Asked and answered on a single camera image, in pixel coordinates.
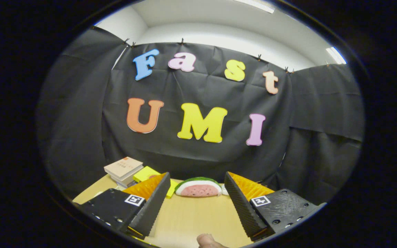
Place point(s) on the watermelon slice plush toy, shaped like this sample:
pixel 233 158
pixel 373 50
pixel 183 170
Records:
pixel 198 188

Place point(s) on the ceiling light panel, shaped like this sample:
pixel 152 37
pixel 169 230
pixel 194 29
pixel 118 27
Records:
pixel 255 5
pixel 336 55

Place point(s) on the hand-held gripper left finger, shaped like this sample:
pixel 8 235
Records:
pixel 150 208

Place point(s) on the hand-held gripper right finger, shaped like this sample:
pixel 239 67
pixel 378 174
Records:
pixel 243 208

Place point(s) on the white plush toy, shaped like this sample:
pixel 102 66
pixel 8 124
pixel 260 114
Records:
pixel 224 189

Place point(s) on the beige book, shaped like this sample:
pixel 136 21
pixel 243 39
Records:
pixel 122 167

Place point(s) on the yellow book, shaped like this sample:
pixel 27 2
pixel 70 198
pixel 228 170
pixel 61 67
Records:
pixel 145 174

